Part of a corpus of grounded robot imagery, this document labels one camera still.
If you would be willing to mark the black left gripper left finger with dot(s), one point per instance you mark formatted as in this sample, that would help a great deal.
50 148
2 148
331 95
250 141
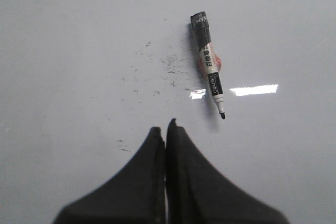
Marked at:
134 195

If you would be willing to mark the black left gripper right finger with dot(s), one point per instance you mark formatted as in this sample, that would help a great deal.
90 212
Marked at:
198 193

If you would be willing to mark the black white whiteboard marker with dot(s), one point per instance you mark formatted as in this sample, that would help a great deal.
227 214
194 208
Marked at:
200 26

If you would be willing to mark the white whiteboard with aluminium frame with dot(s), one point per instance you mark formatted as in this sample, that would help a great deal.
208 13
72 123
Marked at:
83 81

